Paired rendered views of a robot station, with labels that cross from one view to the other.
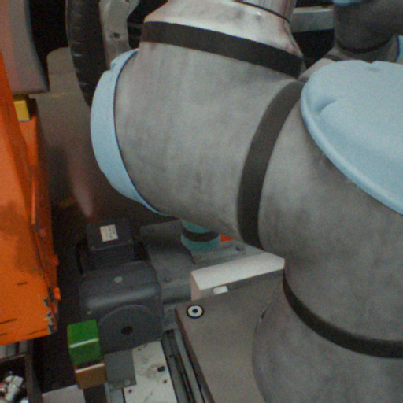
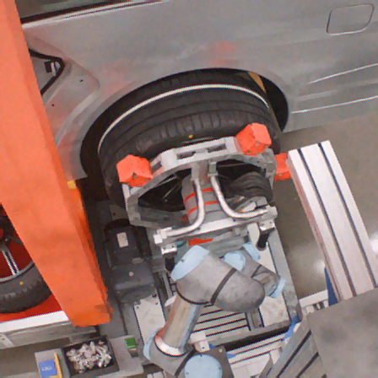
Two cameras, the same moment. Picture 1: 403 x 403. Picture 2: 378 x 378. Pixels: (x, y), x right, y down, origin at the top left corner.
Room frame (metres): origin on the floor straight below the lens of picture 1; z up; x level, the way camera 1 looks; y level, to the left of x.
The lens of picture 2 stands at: (-0.17, -0.09, 3.22)
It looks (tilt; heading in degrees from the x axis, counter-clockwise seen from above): 64 degrees down; 3
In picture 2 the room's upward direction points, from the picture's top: straight up
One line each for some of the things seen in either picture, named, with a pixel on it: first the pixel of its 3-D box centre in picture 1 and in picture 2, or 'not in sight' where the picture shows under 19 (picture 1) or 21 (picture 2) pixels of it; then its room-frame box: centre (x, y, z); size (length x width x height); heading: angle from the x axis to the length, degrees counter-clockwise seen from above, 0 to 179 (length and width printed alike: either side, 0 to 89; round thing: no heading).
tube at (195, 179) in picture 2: not in sight; (180, 202); (0.82, -0.01, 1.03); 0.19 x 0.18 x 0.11; 17
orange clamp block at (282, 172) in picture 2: not in sight; (282, 167); (1.07, -0.37, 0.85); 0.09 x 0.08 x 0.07; 107
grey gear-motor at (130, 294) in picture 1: (116, 286); (126, 256); (0.91, 0.24, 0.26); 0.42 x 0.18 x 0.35; 17
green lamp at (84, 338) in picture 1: (85, 341); (130, 343); (0.41, 0.16, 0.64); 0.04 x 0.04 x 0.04; 17
